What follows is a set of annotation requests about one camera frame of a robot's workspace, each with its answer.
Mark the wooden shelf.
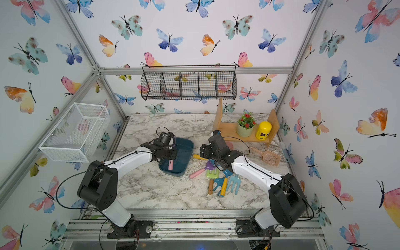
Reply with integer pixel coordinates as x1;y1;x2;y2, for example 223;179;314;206
212;98;280;147

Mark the purple fork pink handle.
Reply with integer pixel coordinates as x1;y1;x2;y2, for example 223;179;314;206
168;160;174;171

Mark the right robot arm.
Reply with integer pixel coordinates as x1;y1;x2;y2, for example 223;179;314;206
200;130;308;229

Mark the yellow jar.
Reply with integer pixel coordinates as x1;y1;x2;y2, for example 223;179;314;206
255;121;272;141

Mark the pink hand brush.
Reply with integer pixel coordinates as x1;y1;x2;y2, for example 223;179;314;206
226;141;234;151

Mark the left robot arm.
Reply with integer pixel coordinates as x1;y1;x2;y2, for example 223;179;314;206
77;132;177;232

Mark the teal rake yellow handle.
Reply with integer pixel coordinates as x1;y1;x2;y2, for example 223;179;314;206
193;154;215;167

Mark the light blue fork tool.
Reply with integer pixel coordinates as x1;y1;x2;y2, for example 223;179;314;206
226;174;241;195

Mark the green rake wooden handle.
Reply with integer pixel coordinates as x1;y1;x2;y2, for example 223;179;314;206
206;168;219;195

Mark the potted red flower plant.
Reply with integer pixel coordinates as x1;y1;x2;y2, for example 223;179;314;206
236;111;256;138

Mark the black wire wall basket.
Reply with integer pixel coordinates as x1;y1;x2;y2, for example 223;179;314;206
139;65;237;104

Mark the teal plastic storage box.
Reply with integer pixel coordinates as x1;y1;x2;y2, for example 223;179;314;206
158;138;194;177

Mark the white mesh wall basket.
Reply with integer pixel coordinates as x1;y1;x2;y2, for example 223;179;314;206
39;103;110;163

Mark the blue claw rake yellow handle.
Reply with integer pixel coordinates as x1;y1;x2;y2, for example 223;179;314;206
213;169;233;197

